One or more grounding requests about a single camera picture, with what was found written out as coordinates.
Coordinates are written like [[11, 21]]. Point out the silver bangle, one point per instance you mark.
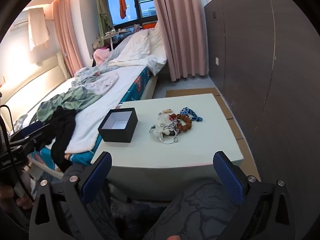
[[166, 142]]

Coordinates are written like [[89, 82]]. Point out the window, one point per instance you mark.
[[140, 5]]

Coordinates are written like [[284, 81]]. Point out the dark wall switch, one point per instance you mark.
[[214, 14]]

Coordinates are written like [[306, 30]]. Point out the pink plush toy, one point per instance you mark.
[[101, 56]]

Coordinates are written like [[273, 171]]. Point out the white duvet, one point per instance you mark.
[[140, 47]]

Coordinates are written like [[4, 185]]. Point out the pink curtain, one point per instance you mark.
[[180, 30], [68, 35]]

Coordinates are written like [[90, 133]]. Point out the white wall socket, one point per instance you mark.
[[217, 61]]

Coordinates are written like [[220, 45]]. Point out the green patterned quilt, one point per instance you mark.
[[75, 97]]

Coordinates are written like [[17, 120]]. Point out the white overbed table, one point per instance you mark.
[[113, 33]]

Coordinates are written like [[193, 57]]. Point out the black cardboard box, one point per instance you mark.
[[117, 136]]

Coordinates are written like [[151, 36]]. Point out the grey patterned trousers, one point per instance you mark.
[[195, 205]]

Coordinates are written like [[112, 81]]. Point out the orange hanging towel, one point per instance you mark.
[[122, 3]]

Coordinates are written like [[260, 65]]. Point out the white hanging shirt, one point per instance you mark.
[[37, 30]]

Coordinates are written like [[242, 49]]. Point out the black garment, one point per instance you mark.
[[62, 135]]

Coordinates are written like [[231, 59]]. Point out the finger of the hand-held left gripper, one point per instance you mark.
[[46, 140], [32, 127]]

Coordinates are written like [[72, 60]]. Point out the gold flower hair clip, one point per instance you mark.
[[167, 111]]

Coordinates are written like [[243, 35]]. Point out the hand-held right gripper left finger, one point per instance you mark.
[[96, 177]]

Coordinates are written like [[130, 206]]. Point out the person's left hand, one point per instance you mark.
[[25, 202]]

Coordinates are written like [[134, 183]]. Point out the bed with white sheet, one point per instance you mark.
[[136, 85]]

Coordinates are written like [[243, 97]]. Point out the white printed cloth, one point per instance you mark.
[[103, 81]]

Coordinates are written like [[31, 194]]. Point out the green hanging garment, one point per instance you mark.
[[103, 17]]

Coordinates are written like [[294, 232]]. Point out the flattened cardboard sheet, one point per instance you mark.
[[190, 91]]

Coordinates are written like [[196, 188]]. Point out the white low table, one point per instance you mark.
[[195, 150]]

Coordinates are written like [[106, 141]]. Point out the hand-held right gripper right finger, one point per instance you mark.
[[228, 177]]

